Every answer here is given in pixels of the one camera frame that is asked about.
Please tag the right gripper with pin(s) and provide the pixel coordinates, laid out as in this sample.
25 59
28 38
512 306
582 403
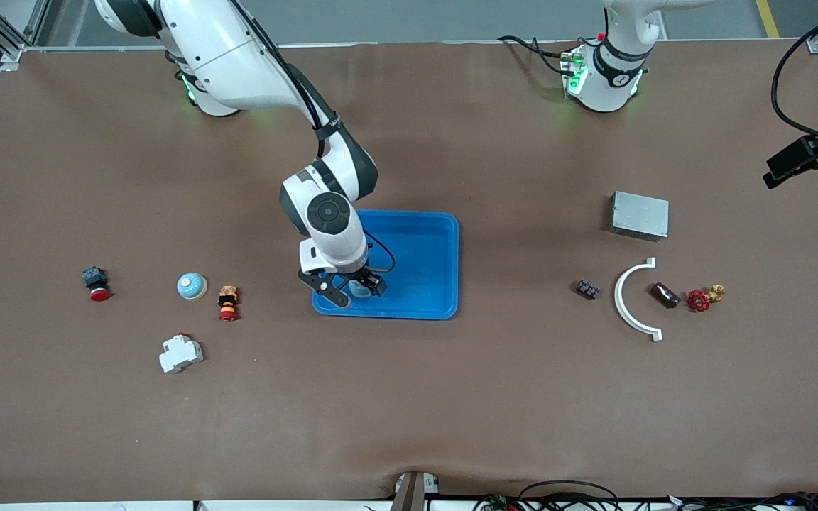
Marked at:
361 273

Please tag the light blue bell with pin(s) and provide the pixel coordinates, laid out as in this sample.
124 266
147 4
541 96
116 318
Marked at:
361 289
192 286

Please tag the brown cylindrical capacitor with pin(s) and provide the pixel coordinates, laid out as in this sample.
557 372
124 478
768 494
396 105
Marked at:
664 294

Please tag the small black block capacitor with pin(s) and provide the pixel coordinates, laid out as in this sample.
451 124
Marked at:
587 289

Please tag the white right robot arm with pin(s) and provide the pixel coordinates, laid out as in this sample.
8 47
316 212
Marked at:
238 50

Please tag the blue plastic tray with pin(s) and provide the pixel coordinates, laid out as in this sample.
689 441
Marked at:
423 270

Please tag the orange black red push button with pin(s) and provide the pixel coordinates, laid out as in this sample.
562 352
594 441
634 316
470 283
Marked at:
228 301

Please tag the brown table cover mat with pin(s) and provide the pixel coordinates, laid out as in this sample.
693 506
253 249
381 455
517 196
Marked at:
409 397

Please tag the red handwheel brass valve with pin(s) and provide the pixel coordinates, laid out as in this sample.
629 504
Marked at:
698 301

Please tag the white circuit breaker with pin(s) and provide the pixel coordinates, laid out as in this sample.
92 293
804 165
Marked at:
180 353

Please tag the grey metal box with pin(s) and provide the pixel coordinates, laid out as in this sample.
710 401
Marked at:
640 215

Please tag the white curved plastic arc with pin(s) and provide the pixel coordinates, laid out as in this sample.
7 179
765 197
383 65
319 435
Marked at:
619 298

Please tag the red mushroom button black body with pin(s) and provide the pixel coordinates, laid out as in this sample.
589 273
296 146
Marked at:
96 280

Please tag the grey metal bracket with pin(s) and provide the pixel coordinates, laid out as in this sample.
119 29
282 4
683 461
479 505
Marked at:
412 493

